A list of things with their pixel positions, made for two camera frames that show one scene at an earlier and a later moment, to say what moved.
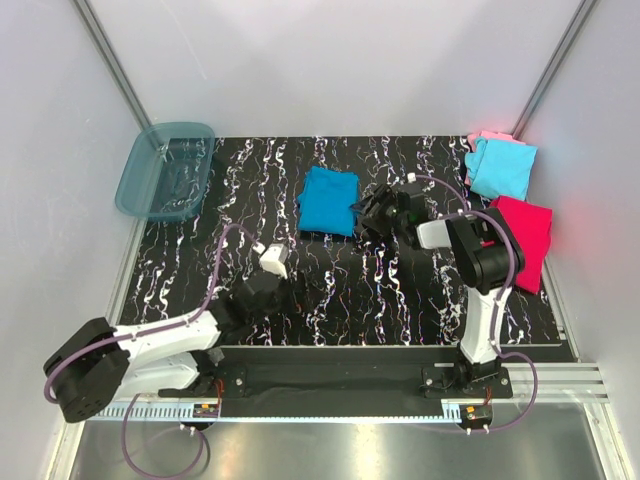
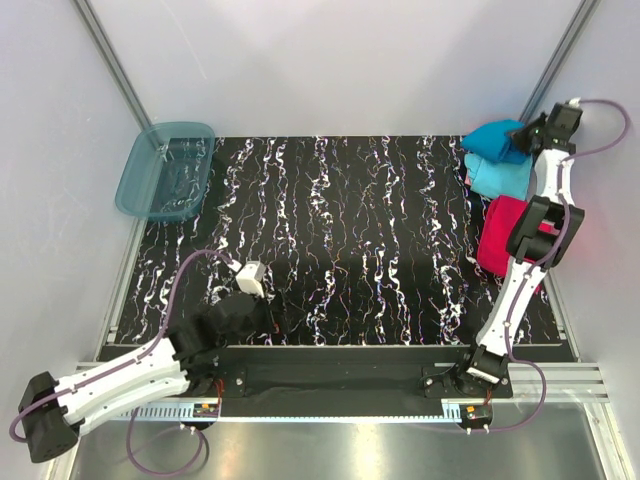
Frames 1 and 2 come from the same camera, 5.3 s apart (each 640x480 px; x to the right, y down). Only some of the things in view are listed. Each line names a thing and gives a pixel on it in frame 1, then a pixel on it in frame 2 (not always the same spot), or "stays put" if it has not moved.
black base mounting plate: [340, 381] stays put
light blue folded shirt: [500, 168] stays put
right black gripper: [384, 196] to [519, 135]
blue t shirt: [327, 201] to [489, 141]
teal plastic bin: [165, 171] stays put
